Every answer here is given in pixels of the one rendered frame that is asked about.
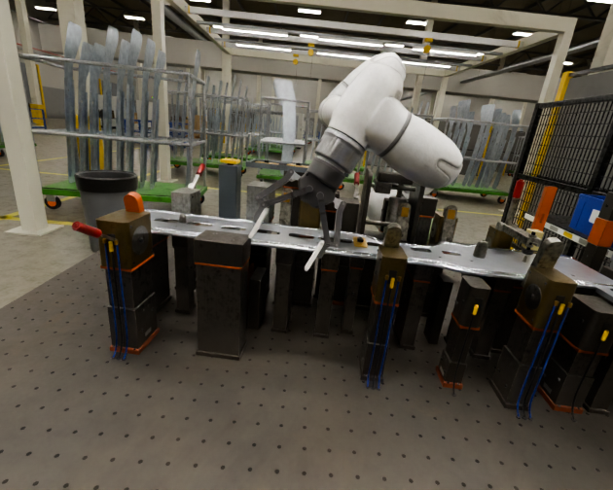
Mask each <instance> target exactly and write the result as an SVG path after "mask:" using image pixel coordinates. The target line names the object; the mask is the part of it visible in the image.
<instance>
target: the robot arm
mask: <svg viewBox="0 0 613 490"><path fill-rule="evenodd" d="M405 78H406V67H405V65H404V63H403V61H402V60H401V58H400V57H399V56H398V55H397V54H396V53H395V52H383V53H380V54H377V55H375V56H373V57H371V58H370V59H368V60H367V61H365V62H364V63H362V64H361V65H360V66H358V67H357V68H356V69H355V70H353V71H352V72H351V73H350V74H349V75H348V76H347V77H346V78H345V79H344V80H343V81H342V82H340V83H339V84H338V85H337V86H336V87H335V88H334V89H333V90H332V92H331V93H330V94H329V95H328V97H327V98H326V99H324V100H323V101H322V103H321V104H320V107H319V112H318V114H319V119H320V120H321V122H322V123H323V124H324V125H325V126H326V127H327V129H326V130H325V132H324V134H323V136H322V138H321V139H320V143H319V145H318V147H317V148H316V150H315V153H316V154H317V155H318V157H315V158H314V159H313V160H312V162H311V164H310V165H309V167H308V169H307V171H306V173H305V174H304V175H303V176H302V177H301V176H300V175H298V174H297V173H296V172H295V171H294V170H293V169H289V170H288V172H287V173H286V174H285V176H284V177H283V178H281V179H280V180H278V181H277V182H275V183H274V184H272V185H270V186H269V187H267V188H266V189H264V190H263V191H261V192H259V193H258V194H256V195H255V199H256V200H257V201H258V202H259V204H260V207H259V209H258V210H257V212H256V214H255V216H254V218H253V220H254V221H256V222H257V223H256V225H255V226H254V227H253V229H252V231H251V232H250V234H249V238H252V237H254V235H255V234H256V232H257V230H258V228H259V227H260V225H261V223H262V222H263V220H264V218H265V217H266V216H267V214H268V212H269V208H267V207H268V206H271V205H274V204H276V203H279V202H282V201H285V200H288V199H290V198H293V197H296V196H299V197H300V199H301V201H303V202H305V203H308V204H309V205H310V206H311V207H313V208H319V211H320V218H321V224H322V229H323V236H324V241H322V240H321V241H320V242H319V244H318V246H317V247H316V249H315V250H314V252H313V254H312V255H311V257H310V259H309V260H308V262H307V263H306V266H305V271H308V269H309V268H310V266H311V265H312V263H313V261H314V260H315V258H318V259H321V258H322V257H323V255H324V253H325V252H326V250H327V249H328V247H335V248H338V247H339V246H340V239H341V228H342V218H343V209H344V207H345V206H346V202H345V201H343V200H340V199H337V198H335V194H336V191H337V190H338V188H339V186H340V185H341V183H342V181H343V179H344V178H345V175H344V172H345V173H347V174H350V173H352V171H353V169H354V168H355V166H356V165H357V163H358V161H359V160H360V158H361V157H362V156H363V155H364V152H365V151H366V150H367V151H370V152H372V153H374V154H376V155H378V156H379V157H381V158H382V159H384V160H385V161H386V163H387V164H388V165H389V166H390V167H391V168H392V169H393V170H394V172H397V173H399V174H400V175H402V176H404V177H405V178H407V179H409V180H411V181H414V182H415V183H417V184H419V185H421V186H424V187H425V191H424V194H429V193H431V192H432V191H433V190H434V189H440V188H443V187H446V186H448V185H449V184H451V183H452V182H453V181H454V180H455V178H456V177H457V176H458V174H459V173H460V171H461V168H462V161H463V158H462V155H461V153H460V151H459V150H458V148H457V147H456V146H455V144H454V143H453V142H452V141H451V140H450V138H449V137H447V136H446V135H445V134H444V133H442V132H441V131H440V130H438V129H437V128H436V127H434V126H433V125H431V124H430V123H428V122H426V121H425V120H423V119H421V118H418V117H416V116H415V115H413V114H412V113H410V112H409V111H408V110H407V109H406V108H405V107H404V106H403V105H402V103H401V102H400V99H401V97H402V94H403V83H404V80H405ZM295 180H298V186H299V189H298V190H296V191H293V192H289V193H287V194H284V195H281V196H278V197H275V198H272V199H270V200H267V201H265V200H264V197H266V196H267V195H269V194H271V193H273V192H274V191H276V190H277V189H279V188H280V187H282V186H283V185H285V184H286V183H288V182H289V181H291V182H293V181H295ZM396 194H397V190H391V192H390V194H385V193H376V192H375V191H374V190H373V188H372V187H371V193H370V199H369V205H368V212H367V216H368V217H369V219H370V220H372V221H380V216H381V209H382V205H383V200H384V198H385V197H387V198H389V197H390V196H391V195H396ZM331 202H334V203H335V208H336V209H337V211H336V220H335V231H334V240H330V235H329V230H328V223H327V217H326V210H325V205H327V204H329V203H331Z"/></svg>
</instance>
